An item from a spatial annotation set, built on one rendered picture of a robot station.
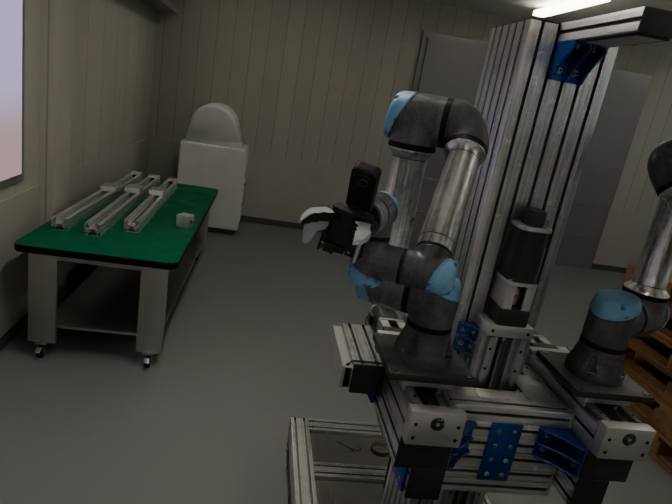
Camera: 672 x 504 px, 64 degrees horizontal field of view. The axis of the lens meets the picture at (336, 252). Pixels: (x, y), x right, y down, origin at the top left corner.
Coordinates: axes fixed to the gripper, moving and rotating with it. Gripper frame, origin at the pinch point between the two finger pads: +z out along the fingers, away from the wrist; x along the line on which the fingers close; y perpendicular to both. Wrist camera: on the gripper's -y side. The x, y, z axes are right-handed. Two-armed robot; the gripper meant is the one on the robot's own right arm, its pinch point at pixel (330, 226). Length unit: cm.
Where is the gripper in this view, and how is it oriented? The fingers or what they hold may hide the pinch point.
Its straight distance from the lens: 80.7
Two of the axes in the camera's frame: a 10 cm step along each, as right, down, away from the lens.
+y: -2.9, 9.0, 3.1
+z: -3.2, 2.2, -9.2
